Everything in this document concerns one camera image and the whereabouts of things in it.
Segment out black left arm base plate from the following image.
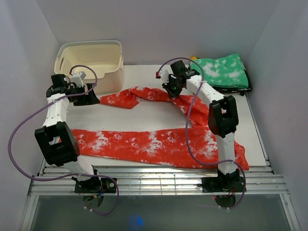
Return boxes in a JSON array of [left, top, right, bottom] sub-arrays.
[[74, 177, 116, 194]]

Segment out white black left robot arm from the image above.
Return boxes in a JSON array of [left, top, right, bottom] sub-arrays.
[[35, 72, 102, 192]]

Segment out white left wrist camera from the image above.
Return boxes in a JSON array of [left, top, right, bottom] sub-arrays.
[[70, 71, 86, 87]]

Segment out red white tie-dye trousers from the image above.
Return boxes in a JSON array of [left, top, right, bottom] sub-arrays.
[[71, 86, 250, 171]]

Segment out aluminium table frame rails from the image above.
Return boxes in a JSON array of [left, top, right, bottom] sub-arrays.
[[20, 89, 300, 231]]

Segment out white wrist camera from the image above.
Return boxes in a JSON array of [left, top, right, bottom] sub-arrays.
[[70, 71, 86, 87], [155, 70, 169, 84]]

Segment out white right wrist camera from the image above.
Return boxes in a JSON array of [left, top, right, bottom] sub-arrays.
[[155, 70, 169, 84]]

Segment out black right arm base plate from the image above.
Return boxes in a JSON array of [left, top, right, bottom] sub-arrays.
[[199, 177, 246, 193]]

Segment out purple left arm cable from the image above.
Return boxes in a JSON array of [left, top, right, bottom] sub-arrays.
[[8, 65, 119, 216]]

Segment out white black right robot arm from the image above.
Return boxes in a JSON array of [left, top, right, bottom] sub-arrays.
[[155, 57, 244, 193]]

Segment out green white tie-dye trousers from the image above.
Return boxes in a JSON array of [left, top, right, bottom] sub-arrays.
[[189, 53, 248, 89]]

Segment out cream perforated plastic basket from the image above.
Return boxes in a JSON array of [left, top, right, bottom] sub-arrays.
[[54, 40, 124, 94]]

